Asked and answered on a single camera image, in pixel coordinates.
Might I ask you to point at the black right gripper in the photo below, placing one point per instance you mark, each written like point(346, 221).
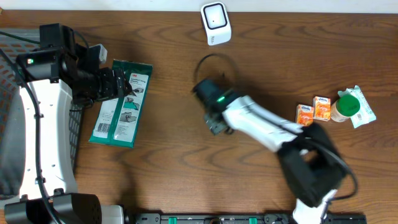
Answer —
point(214, 125)

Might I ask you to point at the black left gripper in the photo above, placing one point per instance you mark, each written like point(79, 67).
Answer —
point(111, 90)

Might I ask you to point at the white green packet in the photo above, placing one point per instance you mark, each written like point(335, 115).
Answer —
point(118, 119)

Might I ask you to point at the orange tissue pack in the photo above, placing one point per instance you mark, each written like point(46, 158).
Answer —
point(304, 115)
point(322, 108)

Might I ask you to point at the light green tissue packet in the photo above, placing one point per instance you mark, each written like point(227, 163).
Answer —
point(365, 114)

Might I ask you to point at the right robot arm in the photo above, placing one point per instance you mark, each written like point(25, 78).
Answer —
point(311, 165)

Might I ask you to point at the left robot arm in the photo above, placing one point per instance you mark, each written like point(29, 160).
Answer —
point(52, 78)

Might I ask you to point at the white barcode scanner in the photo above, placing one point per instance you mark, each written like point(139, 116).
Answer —
point(216, 23)

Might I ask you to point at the grey plastic mesh basket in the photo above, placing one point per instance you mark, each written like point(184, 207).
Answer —
point(13, 121)

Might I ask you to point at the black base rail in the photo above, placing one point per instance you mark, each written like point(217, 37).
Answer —
point(156, 218)

